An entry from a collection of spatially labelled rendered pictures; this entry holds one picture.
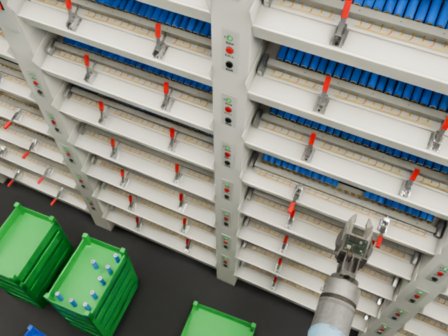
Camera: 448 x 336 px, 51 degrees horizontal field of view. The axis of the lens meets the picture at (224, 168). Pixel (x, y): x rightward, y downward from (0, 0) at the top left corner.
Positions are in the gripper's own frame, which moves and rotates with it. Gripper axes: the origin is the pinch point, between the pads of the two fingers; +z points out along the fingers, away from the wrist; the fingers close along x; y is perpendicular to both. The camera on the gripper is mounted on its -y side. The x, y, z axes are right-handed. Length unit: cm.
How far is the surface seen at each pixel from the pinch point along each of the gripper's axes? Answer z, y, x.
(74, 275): -31, -69, 97
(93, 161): 9, -44, 105
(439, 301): 7, -47, -38
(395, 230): 5.6, -8.0, -10.9
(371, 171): 8.3, 12.7, 2.4
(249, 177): 6.1, -8.1, 35.5
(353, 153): 10.6, 14.7, 8.1
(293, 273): 4, -68, 13
